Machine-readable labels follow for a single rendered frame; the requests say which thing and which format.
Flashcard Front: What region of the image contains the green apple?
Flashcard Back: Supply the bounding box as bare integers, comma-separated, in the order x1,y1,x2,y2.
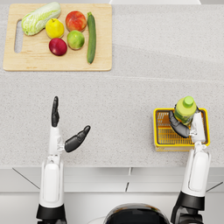
66,30,86,51

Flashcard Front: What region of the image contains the wooden cutting board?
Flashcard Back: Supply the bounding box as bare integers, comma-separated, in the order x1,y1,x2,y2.
3,3,113,73

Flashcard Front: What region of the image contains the pale green napa cabbage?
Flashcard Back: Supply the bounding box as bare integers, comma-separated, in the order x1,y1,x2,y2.
21,1,62,37

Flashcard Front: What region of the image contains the dark round robot body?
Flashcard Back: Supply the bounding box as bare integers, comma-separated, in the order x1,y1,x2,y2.
102,202,172,224

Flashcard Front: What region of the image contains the green cucumber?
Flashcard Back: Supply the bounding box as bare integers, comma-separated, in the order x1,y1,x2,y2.
86,11,97,65

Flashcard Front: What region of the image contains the green tea bottle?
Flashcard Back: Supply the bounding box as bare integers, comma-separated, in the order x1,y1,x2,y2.
173,95,198,126

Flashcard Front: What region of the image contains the yellow slatted basket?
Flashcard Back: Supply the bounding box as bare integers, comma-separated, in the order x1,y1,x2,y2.
153,107,211,152

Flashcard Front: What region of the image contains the dark red apple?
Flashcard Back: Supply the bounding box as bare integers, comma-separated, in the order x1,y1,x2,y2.
48,38,68,57

